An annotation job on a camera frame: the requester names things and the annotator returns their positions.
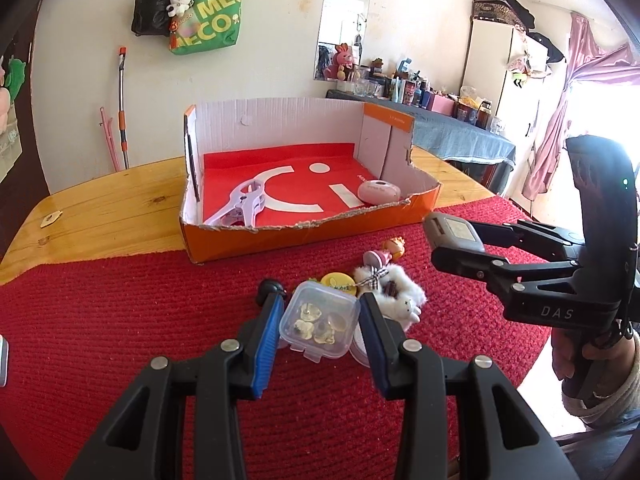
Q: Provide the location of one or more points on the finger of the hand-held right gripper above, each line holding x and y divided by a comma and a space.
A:
535, 237
480, 267

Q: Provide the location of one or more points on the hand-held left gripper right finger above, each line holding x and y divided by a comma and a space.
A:
372, 345

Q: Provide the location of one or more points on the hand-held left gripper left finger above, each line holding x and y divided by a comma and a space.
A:
265, 345

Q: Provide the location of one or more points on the grey earbud case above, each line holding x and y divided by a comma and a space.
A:
452, 232

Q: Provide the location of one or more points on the black-haired blue figurine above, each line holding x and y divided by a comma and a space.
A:
270, 290

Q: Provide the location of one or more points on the small clear plastic box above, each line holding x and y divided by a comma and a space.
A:
320, 320

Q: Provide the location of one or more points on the yellow bottle cap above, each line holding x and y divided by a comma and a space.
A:
337, 280

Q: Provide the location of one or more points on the pink orange-haired figurine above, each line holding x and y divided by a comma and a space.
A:
375, 257

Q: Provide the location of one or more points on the orange cardboard box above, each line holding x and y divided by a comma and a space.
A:
300, 240

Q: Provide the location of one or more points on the person's right forearm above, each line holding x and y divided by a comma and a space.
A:
610, 400

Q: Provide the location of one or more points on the person's right hand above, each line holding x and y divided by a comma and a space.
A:
570, 357

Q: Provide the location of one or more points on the white round cap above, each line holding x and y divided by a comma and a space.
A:
357, 347

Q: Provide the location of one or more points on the pink round case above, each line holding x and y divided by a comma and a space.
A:
379, 192

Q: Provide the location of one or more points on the blue cloth covered side table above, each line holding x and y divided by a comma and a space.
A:
450, 135

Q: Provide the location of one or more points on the red woven mat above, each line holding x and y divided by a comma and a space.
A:
125, 310

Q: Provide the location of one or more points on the white plastic clamp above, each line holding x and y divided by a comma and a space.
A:
245, 200

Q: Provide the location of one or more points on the pink storage box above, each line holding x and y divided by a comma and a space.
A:
442, 105

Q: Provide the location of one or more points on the white wardrobe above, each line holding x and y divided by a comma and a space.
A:
490, 60

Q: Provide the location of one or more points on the cluster of bottles and cups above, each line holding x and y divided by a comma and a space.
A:
415, 92

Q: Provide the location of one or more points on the pink curtain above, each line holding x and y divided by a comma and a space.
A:
580, 50

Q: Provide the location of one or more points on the black clothes pile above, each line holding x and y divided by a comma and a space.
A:
520, 10

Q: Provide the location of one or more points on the patterned suitcase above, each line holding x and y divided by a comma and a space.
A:
492, 10

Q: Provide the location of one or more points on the pink rabbit plush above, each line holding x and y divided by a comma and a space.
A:
340, 62

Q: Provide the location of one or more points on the pink clothes hanger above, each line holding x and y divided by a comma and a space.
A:
111, 145

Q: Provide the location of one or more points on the white smart device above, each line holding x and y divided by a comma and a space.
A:
3, 360

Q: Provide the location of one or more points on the orange tassel charm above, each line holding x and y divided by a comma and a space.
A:
175, 35

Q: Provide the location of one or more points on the green tote bag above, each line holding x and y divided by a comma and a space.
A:
210, 15

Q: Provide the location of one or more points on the pink plush toy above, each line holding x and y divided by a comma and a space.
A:
2, 105

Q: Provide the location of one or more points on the black backpack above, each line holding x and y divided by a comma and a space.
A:
150, 5

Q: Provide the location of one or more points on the green plush toy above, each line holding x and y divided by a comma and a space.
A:
15, 75

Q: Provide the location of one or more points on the wall mirror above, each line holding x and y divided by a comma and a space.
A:
345, 5

